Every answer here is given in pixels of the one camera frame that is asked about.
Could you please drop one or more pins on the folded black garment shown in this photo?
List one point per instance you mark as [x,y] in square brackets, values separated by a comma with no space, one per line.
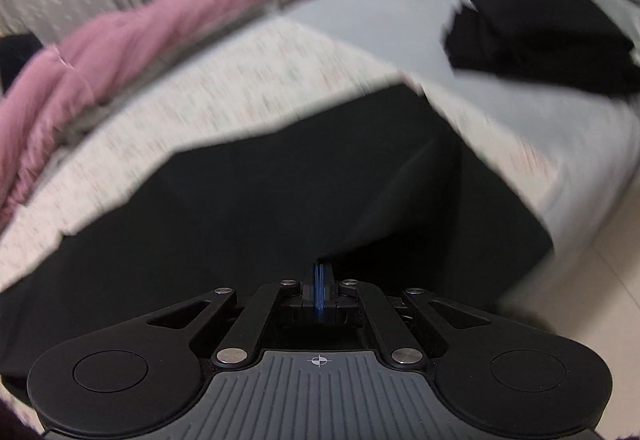
[530,30]

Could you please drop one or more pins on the black pants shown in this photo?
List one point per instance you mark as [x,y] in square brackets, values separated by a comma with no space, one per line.
[250,200]

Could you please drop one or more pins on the dark cloth bundle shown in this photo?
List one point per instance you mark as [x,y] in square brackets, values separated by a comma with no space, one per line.
[17,58]

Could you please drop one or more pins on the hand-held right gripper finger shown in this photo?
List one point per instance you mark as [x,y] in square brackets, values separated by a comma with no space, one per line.
[314,287]
[322,287]

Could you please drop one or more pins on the pink duvet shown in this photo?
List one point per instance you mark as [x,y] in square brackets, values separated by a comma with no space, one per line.
[150,35]

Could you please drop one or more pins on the floral bed sheet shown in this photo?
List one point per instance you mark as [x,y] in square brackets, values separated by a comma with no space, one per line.
[250,80]

